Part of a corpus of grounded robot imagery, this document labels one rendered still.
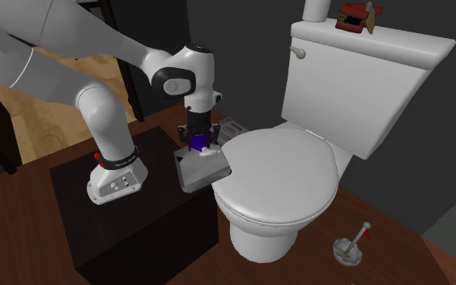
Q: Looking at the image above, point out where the white cylinder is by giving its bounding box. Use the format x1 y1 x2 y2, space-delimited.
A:
300 0 333 23

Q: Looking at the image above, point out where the purple and white toy figure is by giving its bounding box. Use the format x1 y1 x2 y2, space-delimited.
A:
188 132 221 157

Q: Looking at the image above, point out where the red and gold box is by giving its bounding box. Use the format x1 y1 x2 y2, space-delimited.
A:
335 1 384 36

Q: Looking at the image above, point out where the grey open box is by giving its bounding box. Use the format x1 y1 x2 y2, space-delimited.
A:
173 147 233 194

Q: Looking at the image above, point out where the grey box with red stripes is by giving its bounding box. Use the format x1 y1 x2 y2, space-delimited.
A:
216 117 250 147

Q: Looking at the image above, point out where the white toilet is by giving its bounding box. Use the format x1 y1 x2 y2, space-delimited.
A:
211 17 456 265

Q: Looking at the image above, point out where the grey toilet brush with holder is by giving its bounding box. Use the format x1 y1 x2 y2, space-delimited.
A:
331 221 373 268

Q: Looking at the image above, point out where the black robot stand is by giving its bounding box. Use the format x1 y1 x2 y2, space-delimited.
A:
49 125 220 285

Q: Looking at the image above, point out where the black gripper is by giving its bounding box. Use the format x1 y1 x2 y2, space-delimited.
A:
177 108 222 151

